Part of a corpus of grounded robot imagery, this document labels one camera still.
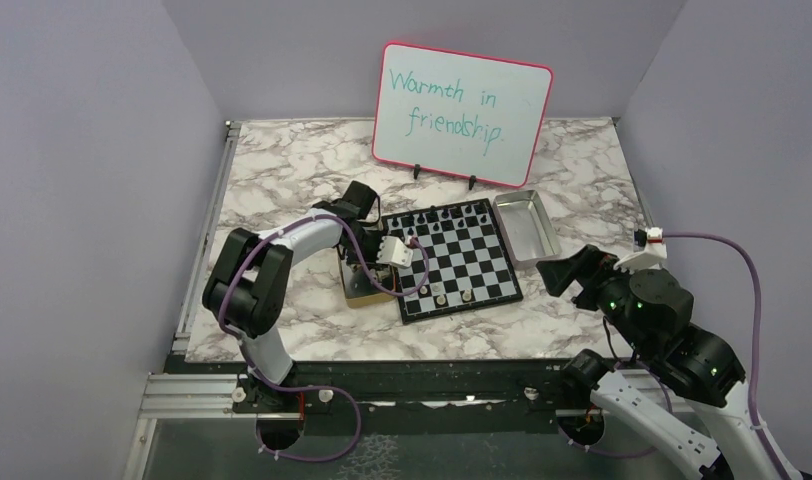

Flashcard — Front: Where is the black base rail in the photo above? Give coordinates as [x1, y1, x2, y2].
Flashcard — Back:
[165, 355, 602, 437]

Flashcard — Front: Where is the white board with pink frame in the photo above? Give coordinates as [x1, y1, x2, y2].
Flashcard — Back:
[371, 42, 554, 188]

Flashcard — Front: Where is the aluminium frame rail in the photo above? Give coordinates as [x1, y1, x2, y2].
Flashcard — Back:
[123, 120, 296, 479]

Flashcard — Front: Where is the empty silver metal tin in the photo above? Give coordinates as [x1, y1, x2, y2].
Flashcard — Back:
[492, 190, 562, 270]

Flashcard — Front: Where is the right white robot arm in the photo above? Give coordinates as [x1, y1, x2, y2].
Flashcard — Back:
[536, 245, 809, 479]

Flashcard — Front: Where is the purple cable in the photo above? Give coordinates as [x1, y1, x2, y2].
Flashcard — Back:
[556, 231, 792, 480]
[215, 213, 431, 465]

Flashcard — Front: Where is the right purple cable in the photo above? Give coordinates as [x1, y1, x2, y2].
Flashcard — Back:
[556, 231, 792, 480]

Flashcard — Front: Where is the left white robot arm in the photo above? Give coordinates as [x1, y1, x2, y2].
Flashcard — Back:
[202, 181, 393, 411]

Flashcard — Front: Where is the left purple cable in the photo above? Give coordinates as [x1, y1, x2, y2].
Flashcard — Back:
[215, 213, 431, 465]

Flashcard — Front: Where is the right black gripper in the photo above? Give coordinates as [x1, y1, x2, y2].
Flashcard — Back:
[537, 241, 652, 353]

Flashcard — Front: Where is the gold tin with white pieces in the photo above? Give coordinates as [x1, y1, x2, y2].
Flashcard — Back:
[339, 260, 395, 309]

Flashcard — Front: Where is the black and white chessboard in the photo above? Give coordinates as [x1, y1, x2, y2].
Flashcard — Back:
[382, 199, 523, 325]

